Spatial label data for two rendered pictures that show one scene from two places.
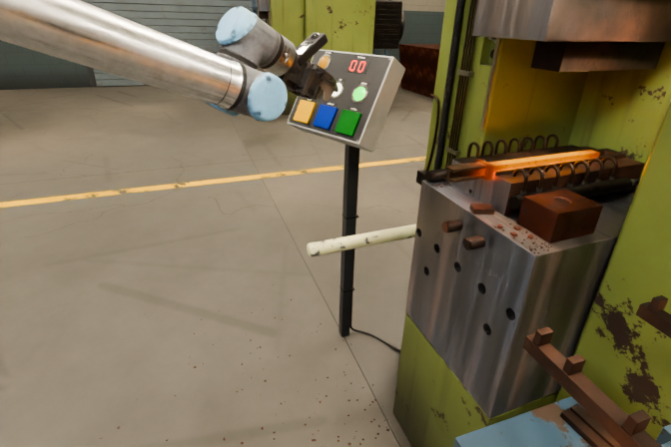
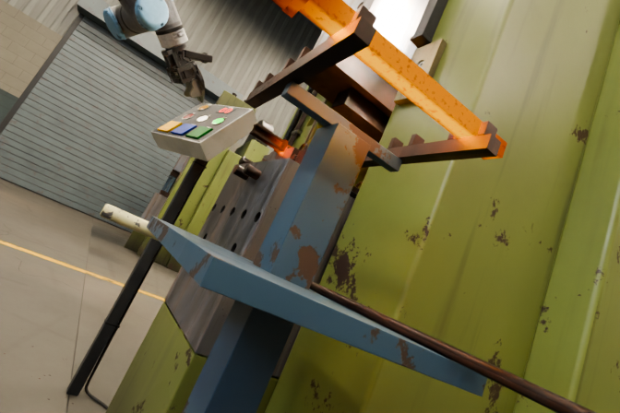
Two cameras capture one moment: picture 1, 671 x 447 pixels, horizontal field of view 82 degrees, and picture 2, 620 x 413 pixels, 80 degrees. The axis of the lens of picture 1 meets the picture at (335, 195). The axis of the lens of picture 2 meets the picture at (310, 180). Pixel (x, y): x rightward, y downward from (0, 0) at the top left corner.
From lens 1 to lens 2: 0.73 m
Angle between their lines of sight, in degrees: 39
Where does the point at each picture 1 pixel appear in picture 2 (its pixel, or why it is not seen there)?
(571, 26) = (352, 69)
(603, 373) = not seen: hidden behind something
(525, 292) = (274, 190)
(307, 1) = (215, 177)
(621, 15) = (382, 87)
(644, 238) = (370, 188)
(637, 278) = (362, 218)
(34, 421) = not seen: outside the picture
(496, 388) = (217, 304)
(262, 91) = not seen: outside the picture
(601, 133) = not seen: hidden behind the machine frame
